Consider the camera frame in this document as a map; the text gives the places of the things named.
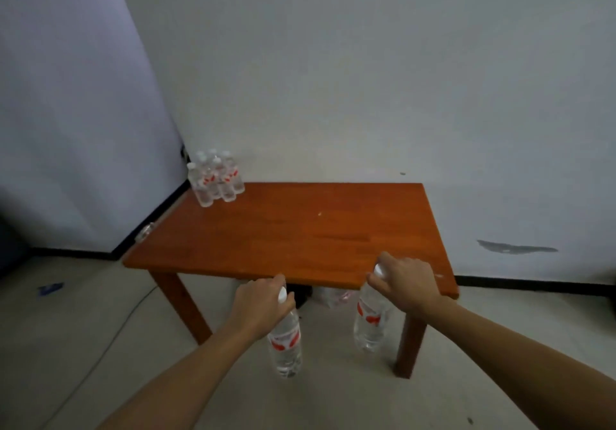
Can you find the person's left hand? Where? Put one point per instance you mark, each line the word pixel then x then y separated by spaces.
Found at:
pixel 257 309

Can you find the person's right hand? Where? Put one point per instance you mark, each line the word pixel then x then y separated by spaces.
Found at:
pixel 409 283

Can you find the clear water bottle red label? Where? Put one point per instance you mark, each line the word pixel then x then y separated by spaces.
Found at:
pixel 285 348
pixel 368 328

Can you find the cluster of water bottles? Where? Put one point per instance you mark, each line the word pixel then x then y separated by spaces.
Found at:
pixel 214 184

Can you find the person's right forearm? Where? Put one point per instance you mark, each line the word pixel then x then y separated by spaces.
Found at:
pixel 520 367

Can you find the person's left forearm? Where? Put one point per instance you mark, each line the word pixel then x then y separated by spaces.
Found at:
pixel 192 381

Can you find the black bag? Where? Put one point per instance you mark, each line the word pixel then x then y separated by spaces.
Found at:
pixel 301 296

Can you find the clear plastic wrap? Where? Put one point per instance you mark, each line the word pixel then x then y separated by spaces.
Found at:
pixel 332 297

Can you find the orange wooden table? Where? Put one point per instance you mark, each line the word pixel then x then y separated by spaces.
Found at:
pixel 298 232

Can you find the blue plastic scrap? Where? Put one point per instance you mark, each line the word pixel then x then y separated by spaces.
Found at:
pixel 50 288

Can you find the dark grey furniture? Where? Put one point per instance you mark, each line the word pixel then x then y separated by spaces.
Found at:
pixel 9 247

